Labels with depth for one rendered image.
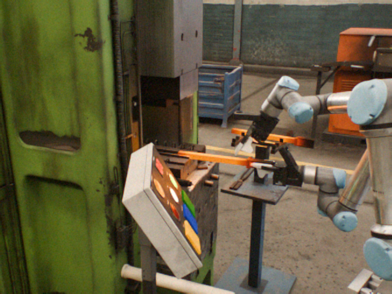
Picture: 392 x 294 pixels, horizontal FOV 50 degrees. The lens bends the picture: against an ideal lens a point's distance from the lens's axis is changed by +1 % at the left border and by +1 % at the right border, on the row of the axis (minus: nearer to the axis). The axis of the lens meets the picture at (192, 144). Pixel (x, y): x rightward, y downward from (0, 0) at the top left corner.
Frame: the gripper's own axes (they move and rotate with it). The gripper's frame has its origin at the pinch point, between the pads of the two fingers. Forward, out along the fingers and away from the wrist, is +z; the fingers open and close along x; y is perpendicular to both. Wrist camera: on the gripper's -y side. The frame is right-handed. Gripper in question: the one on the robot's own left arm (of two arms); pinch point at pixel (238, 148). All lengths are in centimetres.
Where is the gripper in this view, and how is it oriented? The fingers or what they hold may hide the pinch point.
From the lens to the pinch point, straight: 173.2
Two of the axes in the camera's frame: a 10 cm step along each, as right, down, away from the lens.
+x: 3.6, -3.2, 8.8
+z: -4.6, 7.6, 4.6
